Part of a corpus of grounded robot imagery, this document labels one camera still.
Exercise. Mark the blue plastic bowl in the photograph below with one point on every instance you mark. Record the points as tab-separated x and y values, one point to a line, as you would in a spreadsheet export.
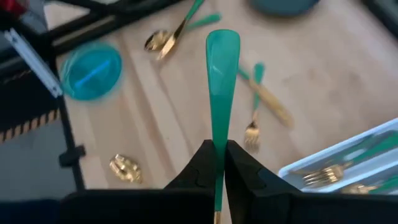
90	71

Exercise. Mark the white cutlery tray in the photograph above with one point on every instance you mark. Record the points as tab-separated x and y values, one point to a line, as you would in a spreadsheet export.
326	152

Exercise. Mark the dark grey plate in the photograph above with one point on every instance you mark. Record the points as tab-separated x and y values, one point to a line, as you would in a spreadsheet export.
283	6

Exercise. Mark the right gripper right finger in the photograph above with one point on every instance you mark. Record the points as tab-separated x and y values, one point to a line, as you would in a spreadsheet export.
245	177

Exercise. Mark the white aluminium bar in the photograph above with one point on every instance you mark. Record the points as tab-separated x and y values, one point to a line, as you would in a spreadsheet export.
34	62

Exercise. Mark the black aluminium table frame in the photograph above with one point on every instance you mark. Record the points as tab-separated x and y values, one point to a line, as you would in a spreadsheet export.
73	155

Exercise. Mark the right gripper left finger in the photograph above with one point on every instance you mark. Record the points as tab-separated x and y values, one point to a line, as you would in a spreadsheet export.
199	174

